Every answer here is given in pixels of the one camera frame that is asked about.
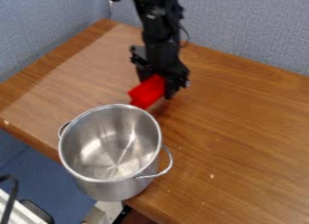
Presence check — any metal pot with handles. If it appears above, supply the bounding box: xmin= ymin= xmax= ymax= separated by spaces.
xmin=57 ymin=104 xmax=172 ymax=201

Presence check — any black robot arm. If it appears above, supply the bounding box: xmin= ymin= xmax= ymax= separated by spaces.
xmin=111 ymin=0 xmax=190 ymax=99

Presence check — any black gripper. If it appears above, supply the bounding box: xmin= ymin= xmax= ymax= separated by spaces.
xmin=129 ymin=38 xmax=191 ymax=99

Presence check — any white ribbed appliance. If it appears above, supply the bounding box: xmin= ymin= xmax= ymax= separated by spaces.
xmin=0 ymin=189 xmax=46 ymax=224

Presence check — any white bracket under table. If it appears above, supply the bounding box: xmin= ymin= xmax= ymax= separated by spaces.
xmin=81 ymin=201 xmax=123 ymax=224

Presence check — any black cable lower left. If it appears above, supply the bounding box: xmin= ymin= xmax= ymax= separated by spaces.
xmin=0 ymin=173 xmax=18 ymax=224

